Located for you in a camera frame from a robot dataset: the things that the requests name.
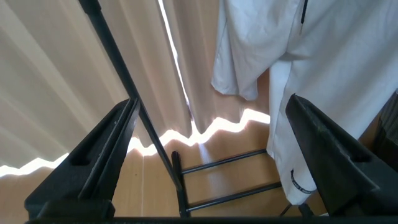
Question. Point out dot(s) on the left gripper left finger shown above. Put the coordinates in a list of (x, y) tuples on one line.
[(77, 186)]

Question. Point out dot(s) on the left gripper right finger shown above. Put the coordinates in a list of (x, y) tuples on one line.
[(342, 180)]

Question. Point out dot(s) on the pale grey shorts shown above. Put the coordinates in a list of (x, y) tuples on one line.
[(326, 62)]

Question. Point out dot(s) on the black clothes rack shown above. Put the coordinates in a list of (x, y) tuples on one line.
[(115, 56)]

